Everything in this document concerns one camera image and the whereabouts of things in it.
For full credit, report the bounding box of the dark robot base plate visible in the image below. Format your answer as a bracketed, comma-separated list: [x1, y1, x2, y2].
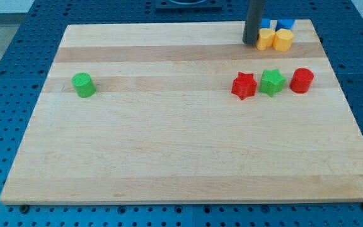
[153, 0, 222, 11]

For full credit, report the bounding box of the blue triangle block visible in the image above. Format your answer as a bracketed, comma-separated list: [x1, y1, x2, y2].
[275, 19, 295, 32]

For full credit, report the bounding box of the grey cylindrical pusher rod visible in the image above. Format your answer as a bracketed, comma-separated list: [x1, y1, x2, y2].
[242, 0, 266, 45]

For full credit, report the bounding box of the blue cube block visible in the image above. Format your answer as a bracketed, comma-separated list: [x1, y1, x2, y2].
[260, 18, 270, 28]

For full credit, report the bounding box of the wooden board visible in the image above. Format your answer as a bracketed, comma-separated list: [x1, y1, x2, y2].
[0, 20, 363, 205]

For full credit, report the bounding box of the red star block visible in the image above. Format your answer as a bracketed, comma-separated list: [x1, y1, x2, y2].
[231, 72, 257, 100]

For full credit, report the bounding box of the yellow hexagon block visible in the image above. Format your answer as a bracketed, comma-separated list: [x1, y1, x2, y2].
[273, 28, 294, 52]

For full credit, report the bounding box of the yellow heart block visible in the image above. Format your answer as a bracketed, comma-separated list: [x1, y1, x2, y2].
[256, 28, 275, 50]

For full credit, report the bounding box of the red cylinder block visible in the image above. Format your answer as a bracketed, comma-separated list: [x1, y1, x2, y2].
[290, 68, 314, 93]

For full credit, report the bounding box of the green cylinder block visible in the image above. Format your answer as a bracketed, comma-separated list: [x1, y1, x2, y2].
[71, 73, 96, 98]

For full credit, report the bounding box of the green star block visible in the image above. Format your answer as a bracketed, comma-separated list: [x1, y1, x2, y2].
[259, 69, 286, 97]

